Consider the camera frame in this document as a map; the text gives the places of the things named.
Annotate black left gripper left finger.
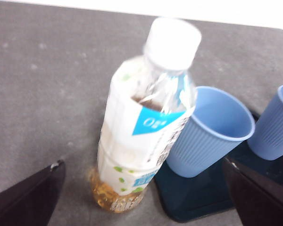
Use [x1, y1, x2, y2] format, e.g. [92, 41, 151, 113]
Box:
[0, 159, 67, 226]

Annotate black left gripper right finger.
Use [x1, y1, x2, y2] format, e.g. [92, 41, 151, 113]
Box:
[222, 156, 283, 226]

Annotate jasmine tea bottle white label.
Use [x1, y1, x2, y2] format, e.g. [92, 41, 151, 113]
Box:
[89, 16, 202, 214]

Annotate blue ribbed plastic cup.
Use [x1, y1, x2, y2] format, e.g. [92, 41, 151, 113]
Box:
[166, 86, 256, 178]
[247, 84, 283, 161]

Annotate dark blue rectangular tray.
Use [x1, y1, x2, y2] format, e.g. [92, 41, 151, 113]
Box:
[154, 112, 283, 224]

